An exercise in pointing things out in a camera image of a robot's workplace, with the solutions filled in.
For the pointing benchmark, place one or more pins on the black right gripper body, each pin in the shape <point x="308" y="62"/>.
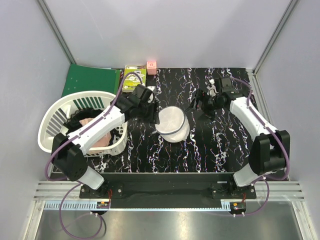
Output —
<point x="209" y="104"/>

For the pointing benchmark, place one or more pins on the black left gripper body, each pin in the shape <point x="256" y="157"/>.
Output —
<point x="149" y="112"/>

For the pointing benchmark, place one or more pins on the white mesh laundry bag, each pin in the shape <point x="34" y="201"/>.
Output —
<point x="173" y="124"/>

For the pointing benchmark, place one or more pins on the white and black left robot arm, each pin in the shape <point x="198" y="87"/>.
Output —
<point x="68" y="151"/>

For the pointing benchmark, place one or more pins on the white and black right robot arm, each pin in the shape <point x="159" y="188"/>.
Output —
<point x="269" y="154"/>

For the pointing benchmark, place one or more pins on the pink bra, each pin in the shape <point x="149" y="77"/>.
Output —
<point x="104" y="141"/>

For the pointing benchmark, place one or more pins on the white plastic laundry basket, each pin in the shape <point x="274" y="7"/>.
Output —
<point x="62" y="110"/>

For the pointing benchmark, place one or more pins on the yellow green book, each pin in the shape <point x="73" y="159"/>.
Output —
<point x="131" y="80"/>

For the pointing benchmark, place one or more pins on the pink cube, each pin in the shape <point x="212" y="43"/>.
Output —
<point x="151" y="67"/>

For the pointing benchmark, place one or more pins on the black marbled table mat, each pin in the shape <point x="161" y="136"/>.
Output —
<point x="219" y="145"/>

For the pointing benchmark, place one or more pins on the green folder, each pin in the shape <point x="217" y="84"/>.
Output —
<point x="83" y="78"/>

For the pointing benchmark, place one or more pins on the black lace garment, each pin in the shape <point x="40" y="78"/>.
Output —
<point x="72" y="124"/>

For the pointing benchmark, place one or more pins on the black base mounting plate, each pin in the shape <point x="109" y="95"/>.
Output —
<point x="169" y="191"/>

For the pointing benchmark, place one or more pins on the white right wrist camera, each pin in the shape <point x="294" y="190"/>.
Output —
<point x="211" y="88"/>

